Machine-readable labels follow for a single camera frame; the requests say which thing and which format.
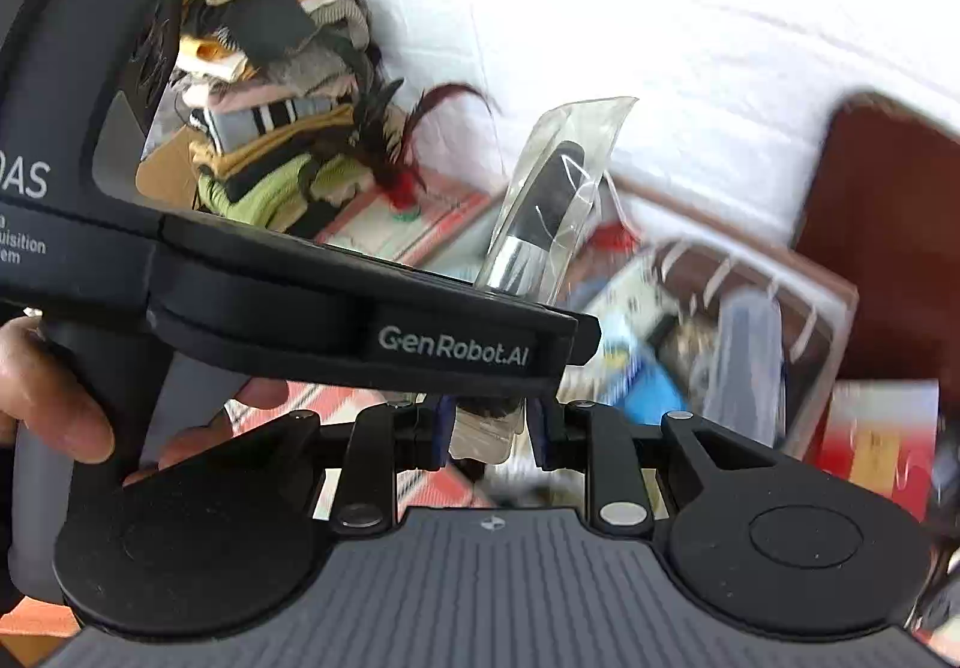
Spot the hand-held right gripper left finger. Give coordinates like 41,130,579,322
247,395,456,538

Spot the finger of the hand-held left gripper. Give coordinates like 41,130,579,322
480,288,602,371

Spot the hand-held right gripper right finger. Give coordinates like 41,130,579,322
525,396,782,540

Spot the black brush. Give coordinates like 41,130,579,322
447,96,640,468

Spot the brown cardboard box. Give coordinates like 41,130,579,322
480,176,861,493

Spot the person's left hand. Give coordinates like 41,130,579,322
0,313,290,491

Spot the brown striped pouch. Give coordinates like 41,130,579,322
651,239,842,371

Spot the dark red feather duster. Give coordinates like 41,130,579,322
348,81,501,221

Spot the pile of folded clothes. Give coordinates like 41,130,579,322
138,0,407,239

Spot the red flat box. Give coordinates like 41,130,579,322
813,378,943,520

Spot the brown wooden board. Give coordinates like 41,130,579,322
790,90,960,386

